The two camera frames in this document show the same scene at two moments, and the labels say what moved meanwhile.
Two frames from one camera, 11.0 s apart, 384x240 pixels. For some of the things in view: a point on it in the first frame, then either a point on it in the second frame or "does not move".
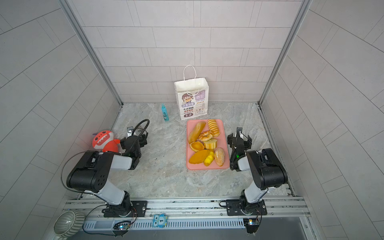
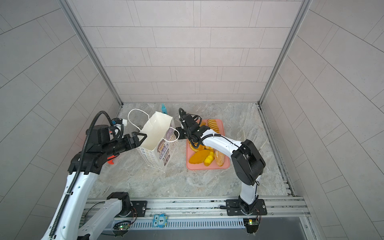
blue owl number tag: [160, 220] does not move
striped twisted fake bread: [213, 127] does not move
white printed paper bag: [192, 97] -> [160, 144]
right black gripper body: [240, 141] -> [186, 132]
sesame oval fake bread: [219, 156] does not move
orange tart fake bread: [197, 146] does not move
